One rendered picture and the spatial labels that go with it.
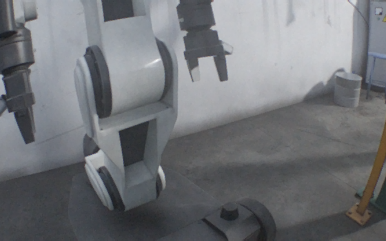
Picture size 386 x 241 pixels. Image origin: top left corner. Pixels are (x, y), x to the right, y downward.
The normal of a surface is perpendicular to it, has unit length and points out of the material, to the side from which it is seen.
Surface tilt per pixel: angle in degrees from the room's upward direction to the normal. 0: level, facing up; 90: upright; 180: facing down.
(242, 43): 90
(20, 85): 78
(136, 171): 30
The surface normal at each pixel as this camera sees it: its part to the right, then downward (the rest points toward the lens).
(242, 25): 0.44, 0.33
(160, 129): 0.59, 0.45
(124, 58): 0.51, -0.11
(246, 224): 0.37, -0.44
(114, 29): 0.57, 0.12
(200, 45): -0.80, 0.29
